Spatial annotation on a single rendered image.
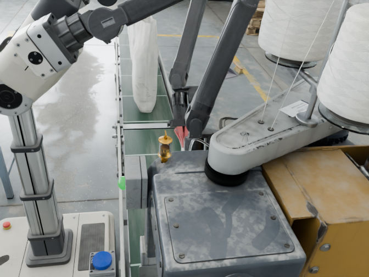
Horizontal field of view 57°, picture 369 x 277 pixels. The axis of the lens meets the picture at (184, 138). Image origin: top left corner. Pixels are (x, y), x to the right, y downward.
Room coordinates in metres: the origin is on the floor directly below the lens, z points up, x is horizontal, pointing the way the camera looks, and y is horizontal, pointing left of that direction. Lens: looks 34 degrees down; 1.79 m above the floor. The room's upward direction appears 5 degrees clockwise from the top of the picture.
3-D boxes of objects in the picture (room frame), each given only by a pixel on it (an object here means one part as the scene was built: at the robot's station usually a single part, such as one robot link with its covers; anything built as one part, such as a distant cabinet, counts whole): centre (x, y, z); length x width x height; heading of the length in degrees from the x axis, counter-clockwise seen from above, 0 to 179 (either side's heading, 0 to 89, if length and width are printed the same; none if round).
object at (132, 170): (0.55, 0.10, 1.28); 0.08 x 0.05 x 0.09; 13
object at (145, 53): (2.57, 0.37, 0.74); 0.47 x 0.22 x 0.72; 11
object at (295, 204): (0.55, -0.21, 1.26); 0.22 x 0.05 x 0.16; 13
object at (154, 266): (0.57, 0.04, 0.98); 0.09 x 0.05 x 0.05; 103
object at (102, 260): (0.66, 0.22, 0.84); 0.06 x 0.06 x 0.02
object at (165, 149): (0.57, 0.04, 1.37); 0.03 x 0.02 x 0.03; 13
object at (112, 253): (0.66, 0.22, 0.81); 0.08 x 0.08 x 0.06; 13
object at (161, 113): (3.28, 0.53, 0.33); 2.21 x 0.39 x 0.09; 13
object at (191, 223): (0.47, -0.07, 1.21); 0.30 x 0.25 x 0.30; 13
